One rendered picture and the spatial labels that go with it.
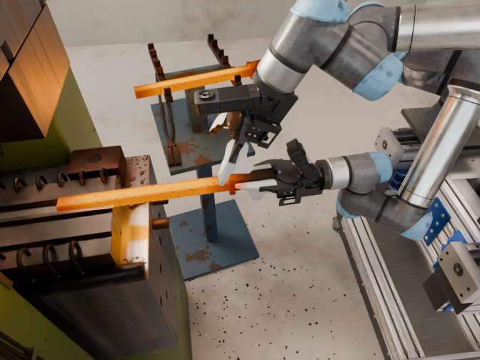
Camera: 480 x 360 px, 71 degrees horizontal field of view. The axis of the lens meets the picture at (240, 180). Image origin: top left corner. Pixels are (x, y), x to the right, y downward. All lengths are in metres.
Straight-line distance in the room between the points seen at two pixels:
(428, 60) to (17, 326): 0.93
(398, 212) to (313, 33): 0.50
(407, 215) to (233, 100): 0.50
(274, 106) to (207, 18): 3.04
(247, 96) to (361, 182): 0.36
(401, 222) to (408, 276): 0.81
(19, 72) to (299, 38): 0.37
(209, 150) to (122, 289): 0.59
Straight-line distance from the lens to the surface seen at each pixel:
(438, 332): 1.60
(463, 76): 0.84
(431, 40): 0.67
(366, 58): 0.55
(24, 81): 0.48
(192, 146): 1.19
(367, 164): 0.81
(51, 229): 0.78
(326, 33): 0.54
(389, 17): 0.67
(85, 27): 3.81
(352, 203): 0.88
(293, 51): 0.54
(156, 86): 1.01
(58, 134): 0.96
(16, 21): 0.51
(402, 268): 1.67
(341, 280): 1.79
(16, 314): 0.70
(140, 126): 2.60
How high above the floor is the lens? 1.55
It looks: 48 degrees down
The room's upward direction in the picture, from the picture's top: straight up
